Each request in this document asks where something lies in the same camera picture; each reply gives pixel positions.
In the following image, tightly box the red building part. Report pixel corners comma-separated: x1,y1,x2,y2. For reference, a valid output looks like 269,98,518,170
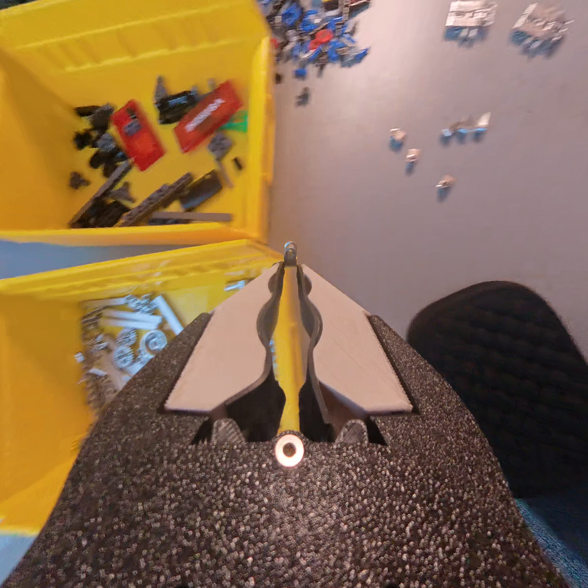
111,100,166,172
173,81,244,154

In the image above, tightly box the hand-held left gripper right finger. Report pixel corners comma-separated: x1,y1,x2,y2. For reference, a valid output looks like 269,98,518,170
292,265,414,442

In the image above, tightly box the grey desk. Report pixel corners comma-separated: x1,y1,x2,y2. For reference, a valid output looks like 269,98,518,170
269,0,588,368

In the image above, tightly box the small grey beam assembly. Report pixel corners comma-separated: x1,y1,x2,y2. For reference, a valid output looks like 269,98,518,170
512,3,572,51
446,0,497,42

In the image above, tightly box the yellow bin with grey parts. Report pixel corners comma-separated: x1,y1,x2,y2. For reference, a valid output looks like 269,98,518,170
0,239,285,543

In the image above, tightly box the pile of grey building parts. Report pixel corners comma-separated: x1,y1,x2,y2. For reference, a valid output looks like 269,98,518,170
78,292,189,409

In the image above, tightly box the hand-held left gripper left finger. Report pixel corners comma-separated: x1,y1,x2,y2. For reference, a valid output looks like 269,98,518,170
164,262,287,442

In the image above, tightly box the pile of small coloured pieces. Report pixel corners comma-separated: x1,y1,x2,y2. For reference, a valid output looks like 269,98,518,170
260,0,370,104

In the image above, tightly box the yellow bin with black parts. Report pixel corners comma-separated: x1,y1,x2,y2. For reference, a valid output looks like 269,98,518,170
0,0,276,247

